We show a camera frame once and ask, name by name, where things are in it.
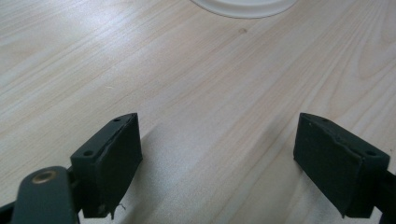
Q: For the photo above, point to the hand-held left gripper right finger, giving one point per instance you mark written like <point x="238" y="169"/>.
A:
<point x="334" y="165"/>

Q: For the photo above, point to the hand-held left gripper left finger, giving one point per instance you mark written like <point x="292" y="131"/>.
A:
<point x="109" y="165"/>

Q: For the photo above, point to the white plate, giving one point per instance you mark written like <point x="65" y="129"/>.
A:
<point x="246" y="7"/>

